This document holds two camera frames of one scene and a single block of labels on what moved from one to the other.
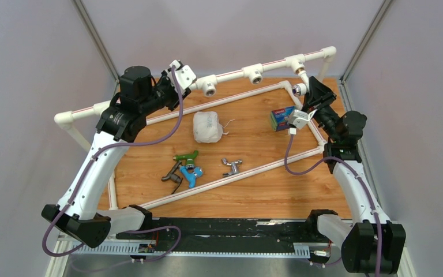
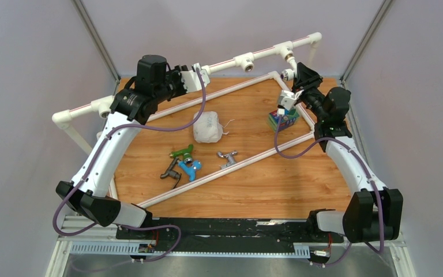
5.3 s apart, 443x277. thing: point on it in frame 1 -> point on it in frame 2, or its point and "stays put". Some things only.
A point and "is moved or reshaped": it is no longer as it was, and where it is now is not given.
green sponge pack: x=280 y=118 stays put
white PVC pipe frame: x=324 y=53 -> x=247 y=62
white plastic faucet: x=303 y=86 is moved or reshaped
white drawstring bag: x=207 y=127 stays put
